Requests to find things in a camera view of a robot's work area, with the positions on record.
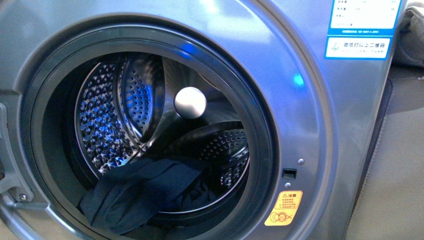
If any stainless steel washer drum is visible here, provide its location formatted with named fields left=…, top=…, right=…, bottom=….
left=73, top=52, right=249, bottom=216

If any black door latch slot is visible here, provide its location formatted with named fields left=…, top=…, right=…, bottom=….
left=282, top=168, right=298, bottom=180

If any blue white energy label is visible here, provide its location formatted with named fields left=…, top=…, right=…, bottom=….
left=328, top=0, right=402, bottom=36

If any dark grey door gasket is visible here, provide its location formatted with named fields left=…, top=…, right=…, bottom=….
left=18, top=23, right=277, bottom=240

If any lower latch screw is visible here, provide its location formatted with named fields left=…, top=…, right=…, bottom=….
left=284, top=182, right=292, bottom=189

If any dark navy garment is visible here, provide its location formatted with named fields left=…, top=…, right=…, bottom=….
left=79, top=156, right=215, bottom=235

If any yellow warning sticker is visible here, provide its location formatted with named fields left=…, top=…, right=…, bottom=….
left=264, top=190, right=303, bottom=226

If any beige sofa seat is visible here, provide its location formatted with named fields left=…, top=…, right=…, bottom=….
left=346, top=66, right=424, bottom=240

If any blue white QR code sticker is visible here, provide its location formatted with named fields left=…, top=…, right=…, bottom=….
left=325, top=37, right=392, bottom=60

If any latch screw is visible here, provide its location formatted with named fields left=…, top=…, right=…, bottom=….
left=297, top=158, right=305, bottom=165
left=284, top=182, right=292, bottom=189

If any grey cushion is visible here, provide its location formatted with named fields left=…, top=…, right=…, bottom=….
left=393, top=0, right=424, bottom=68

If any upper latch screw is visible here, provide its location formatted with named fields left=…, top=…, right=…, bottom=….
left=297, top=158, right=305, bottom=165

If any grey front-load washing machine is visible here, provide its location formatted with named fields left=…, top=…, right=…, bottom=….
left=0, top=0, right=406, bottom=240

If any grey door hinge bracket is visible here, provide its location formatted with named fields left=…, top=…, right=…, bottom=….
left=0, top=103, right=35, bottom=202

